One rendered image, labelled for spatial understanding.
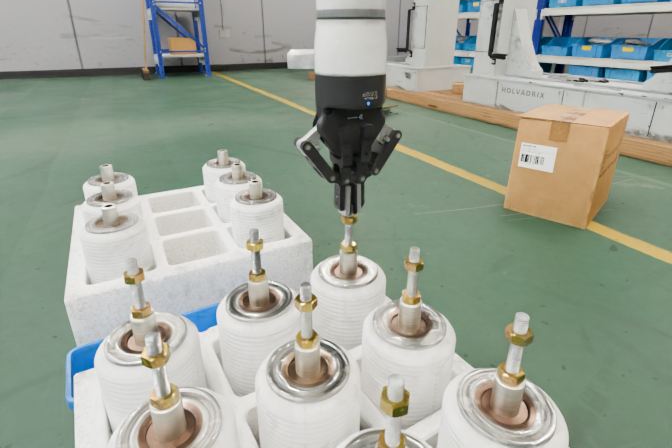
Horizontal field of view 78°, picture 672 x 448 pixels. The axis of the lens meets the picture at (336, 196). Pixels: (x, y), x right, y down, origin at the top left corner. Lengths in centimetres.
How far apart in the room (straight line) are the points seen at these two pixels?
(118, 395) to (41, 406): 39
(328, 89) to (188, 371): 31
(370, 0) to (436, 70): 316
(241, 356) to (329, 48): 33
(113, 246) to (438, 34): 315
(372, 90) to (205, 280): 44
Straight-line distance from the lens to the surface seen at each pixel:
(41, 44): 639
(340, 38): 42
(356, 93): 42
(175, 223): 94
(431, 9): 351
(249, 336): 46
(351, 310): 51
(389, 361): 43
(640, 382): 90
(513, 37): 302
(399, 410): 28
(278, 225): 77
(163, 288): 72
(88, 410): 53
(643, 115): 237
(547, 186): 139
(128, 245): 72
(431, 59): 354
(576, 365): 87
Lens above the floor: 53
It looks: 22 degrees down
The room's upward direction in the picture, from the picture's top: straight up
